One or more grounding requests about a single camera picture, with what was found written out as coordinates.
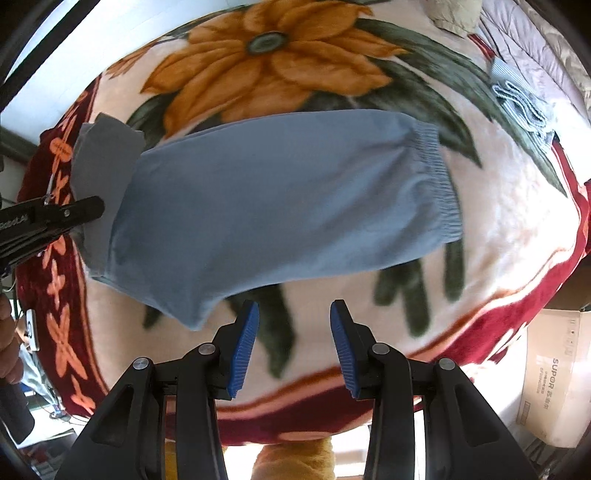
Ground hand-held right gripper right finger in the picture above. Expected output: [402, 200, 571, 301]
[329, 299, 539, 480]

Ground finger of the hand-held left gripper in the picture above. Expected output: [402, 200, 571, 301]
[44, 196, 105, 232]

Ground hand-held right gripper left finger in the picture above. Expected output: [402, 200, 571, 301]
[55, 299, 260, 480]

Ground grey pants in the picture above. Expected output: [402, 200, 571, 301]
[69, 108, 464, 330]

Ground person's left hand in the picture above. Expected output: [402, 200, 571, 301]
[0, 300, 23, 384]

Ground yellow fuzzy garment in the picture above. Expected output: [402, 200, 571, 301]
[252, 436, 335, 480]

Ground cardboard box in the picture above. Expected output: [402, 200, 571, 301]
[515, 307, 591, 446]

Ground floral fleece blanket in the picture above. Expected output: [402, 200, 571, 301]
[16, 0, 591, 446]

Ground striped grey cloth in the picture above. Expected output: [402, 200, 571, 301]
[489, 58, 557, 134]

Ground beige puffer jacket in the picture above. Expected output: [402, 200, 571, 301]
[425, 0, 483, 35]

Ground mauve quilt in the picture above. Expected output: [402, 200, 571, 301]
[480, 0, 587, 121]

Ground black metal bed frame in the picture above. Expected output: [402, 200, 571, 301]
[0, 0, 102, 86]

